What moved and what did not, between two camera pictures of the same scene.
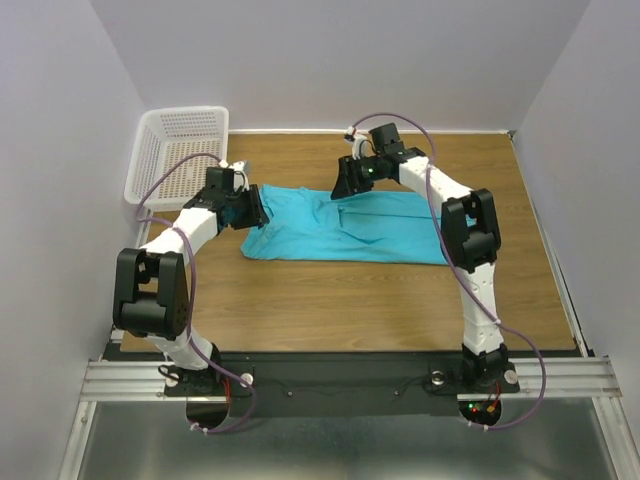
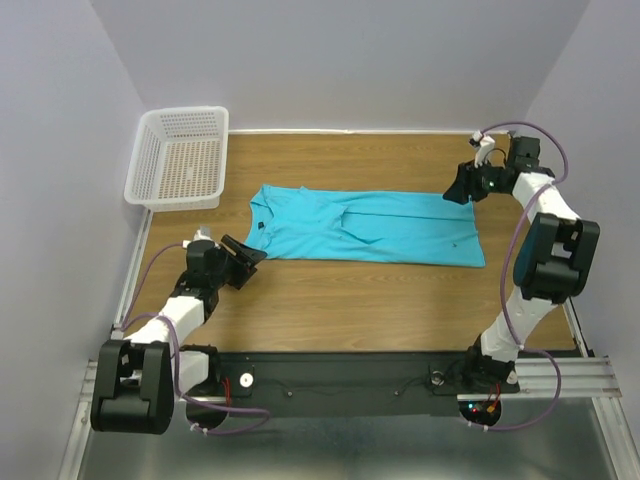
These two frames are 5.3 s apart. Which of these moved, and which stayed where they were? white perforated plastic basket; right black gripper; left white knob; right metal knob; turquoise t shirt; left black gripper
Moved: left black gripper; right black gripper
Stayed: white perforated plastic basket; right metal knob; left white knob; turquoise t shirt
